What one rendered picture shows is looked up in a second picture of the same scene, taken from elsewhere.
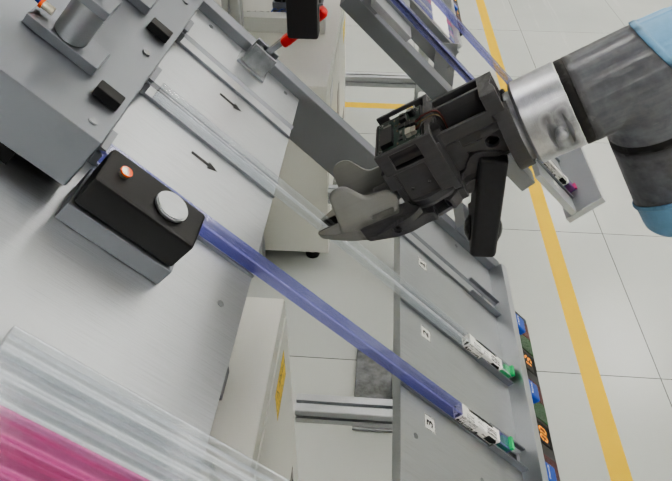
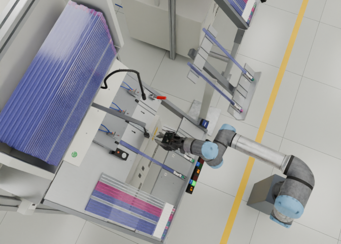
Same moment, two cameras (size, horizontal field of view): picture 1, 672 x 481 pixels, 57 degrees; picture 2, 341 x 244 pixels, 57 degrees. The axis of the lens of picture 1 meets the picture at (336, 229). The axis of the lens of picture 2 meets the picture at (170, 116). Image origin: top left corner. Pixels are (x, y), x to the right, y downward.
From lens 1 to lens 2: 124 cm
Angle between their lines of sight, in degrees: 34
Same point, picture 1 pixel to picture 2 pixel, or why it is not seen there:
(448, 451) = (167, 178)
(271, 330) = (154, 125)
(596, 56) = (195, 147)
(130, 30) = (122, 124)
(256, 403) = (145, 143)
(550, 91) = (188, 147)
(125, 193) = (117, 155)
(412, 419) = (162, 174)
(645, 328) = (290, 119)
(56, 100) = (109, 146)
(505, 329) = not seen: hidden behind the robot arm
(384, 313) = not seen: hidden behind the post
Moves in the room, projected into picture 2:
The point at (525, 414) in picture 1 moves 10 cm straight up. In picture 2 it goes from (191, 171) to (192, 168)
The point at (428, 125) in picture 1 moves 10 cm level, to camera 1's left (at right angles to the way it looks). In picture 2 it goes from (170, 142) to (150, 136)
